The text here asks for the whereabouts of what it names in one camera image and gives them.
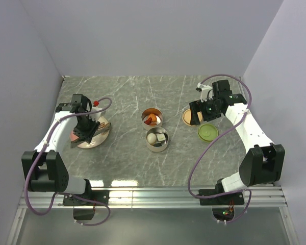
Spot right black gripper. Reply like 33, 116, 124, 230
189, 96, 222, 126

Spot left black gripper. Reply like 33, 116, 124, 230
73, 114, 100, 143

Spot orange round lid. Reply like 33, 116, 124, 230
182, 109, 203, 127

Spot metal tongs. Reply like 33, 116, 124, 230
69, 122, 112, 149

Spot green round lid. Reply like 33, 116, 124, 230
197, 124, 219, 143

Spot orange red food pieces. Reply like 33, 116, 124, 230
144, 113, 158, 126

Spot white cucumber sushi roll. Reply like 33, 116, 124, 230
156, 133, 166, 142

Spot white egg ball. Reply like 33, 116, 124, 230
146, 133, 157, 145

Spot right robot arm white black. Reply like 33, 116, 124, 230
189, 80, 285, 204

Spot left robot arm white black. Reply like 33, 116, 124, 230
21, 94, 112, 205

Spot near steel lunch bowl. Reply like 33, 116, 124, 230
145, 127, 169, 153

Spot steel lunch bowl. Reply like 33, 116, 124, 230
145, 127, 169, 153
141, 108, 163, 131

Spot far steel lunch bowl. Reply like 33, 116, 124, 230
141, 108, 163, 131

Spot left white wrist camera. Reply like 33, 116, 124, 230
89, 101, 105, 121

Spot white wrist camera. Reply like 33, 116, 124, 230
196, 83, 212, 102
89, 101, 105, 121

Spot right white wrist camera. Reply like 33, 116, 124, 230
196, 83, 212, 102

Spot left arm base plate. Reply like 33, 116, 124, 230
63, 190, 110, 206

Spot aluminium mounting rail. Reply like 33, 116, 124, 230
29, 185, 287, 211

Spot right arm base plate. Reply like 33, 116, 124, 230
198, 189, 245, 206

